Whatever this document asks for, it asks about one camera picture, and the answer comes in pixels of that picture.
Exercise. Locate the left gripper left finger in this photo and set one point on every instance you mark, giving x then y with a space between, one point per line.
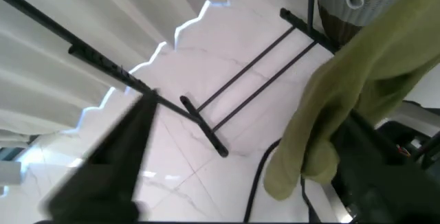
103 189

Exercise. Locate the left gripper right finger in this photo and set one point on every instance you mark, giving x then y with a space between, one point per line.
378 193

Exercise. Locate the green short-sleeved shirt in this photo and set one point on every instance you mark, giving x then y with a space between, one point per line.
361 73

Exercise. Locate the black clothes rack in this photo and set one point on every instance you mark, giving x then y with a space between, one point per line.
103 62

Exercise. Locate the white curtain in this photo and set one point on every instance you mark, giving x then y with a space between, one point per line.
8 172
86 11

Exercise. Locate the window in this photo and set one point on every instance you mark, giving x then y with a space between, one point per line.
10 152

